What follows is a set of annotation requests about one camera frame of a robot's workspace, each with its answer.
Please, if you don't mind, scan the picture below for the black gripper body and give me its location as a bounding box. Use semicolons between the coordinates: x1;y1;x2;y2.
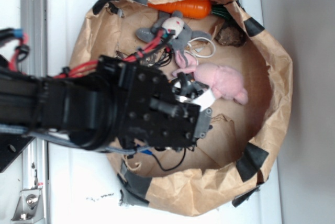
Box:
96;55;215;150

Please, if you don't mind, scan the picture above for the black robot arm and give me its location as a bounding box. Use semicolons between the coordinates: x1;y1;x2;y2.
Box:
1;56;212;153

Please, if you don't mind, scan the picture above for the pink plush bunny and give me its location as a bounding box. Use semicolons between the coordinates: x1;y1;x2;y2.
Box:
172;52;249;105

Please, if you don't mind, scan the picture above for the grey plush bunny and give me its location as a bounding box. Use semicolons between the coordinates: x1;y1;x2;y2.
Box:
136;10;211;52

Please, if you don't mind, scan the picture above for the brown paper bag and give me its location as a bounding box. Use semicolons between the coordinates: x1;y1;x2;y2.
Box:
70;0;293;216

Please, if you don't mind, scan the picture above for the brown rock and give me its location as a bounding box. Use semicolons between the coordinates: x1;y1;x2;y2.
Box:
215;27;246;47

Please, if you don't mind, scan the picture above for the orange toy carrot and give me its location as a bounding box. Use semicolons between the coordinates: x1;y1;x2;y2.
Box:
148;0;232;20

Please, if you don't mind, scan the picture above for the black cable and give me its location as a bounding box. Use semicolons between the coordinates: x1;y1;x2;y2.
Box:
150;148;187;172

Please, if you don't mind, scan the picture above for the red wire bundle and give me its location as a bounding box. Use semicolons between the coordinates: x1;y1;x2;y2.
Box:
0;27;178;80

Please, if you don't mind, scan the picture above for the white cord loop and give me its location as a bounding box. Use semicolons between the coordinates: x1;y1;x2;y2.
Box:
187;37;216;59

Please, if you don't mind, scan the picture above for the aluminium extrusion rail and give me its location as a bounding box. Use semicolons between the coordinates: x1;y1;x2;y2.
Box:
20;0;50;223

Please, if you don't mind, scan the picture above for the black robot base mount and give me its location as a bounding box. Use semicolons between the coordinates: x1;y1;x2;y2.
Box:
0;133;34;173

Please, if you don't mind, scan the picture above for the metal corner bracket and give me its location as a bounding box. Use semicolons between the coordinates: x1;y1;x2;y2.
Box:
10;189;44;223

